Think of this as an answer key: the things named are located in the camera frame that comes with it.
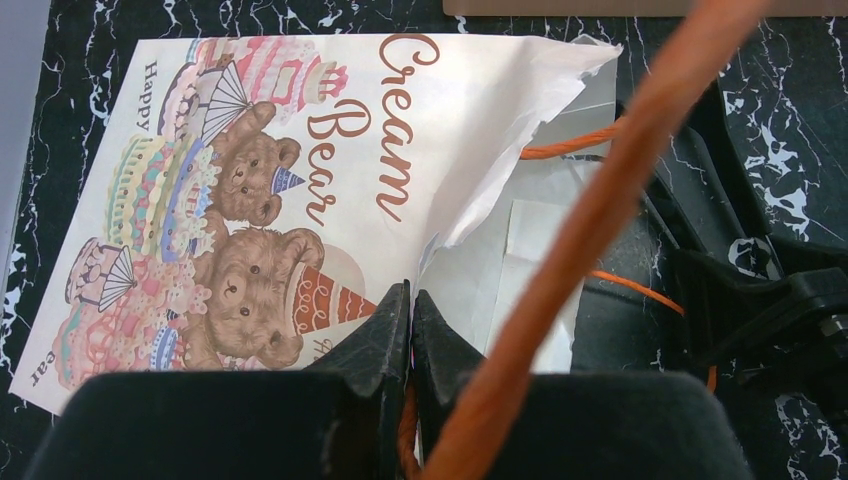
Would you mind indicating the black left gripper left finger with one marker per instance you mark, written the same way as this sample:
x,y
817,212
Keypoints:
x,y
336,419

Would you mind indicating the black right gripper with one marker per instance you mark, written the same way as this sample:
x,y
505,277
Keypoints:
x,y
701,204

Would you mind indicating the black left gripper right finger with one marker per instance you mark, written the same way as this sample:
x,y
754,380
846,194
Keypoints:
x,y
585,425

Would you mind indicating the printed paper bag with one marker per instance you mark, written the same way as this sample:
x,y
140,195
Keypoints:
x,y
253,199

